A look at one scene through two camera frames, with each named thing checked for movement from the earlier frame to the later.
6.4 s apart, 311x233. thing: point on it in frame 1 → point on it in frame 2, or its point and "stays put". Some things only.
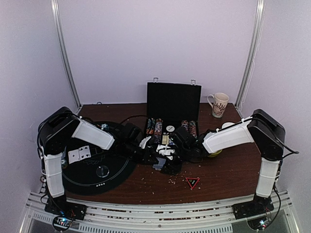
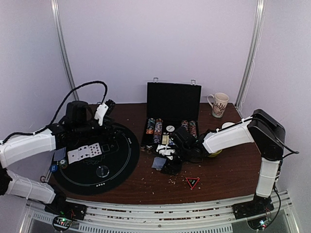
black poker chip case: x=170 y=105 stays put
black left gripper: x=147 y=154 → x=103 y=136
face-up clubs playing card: x=84 y=152 stays put
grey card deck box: x=161 y=163 stays put
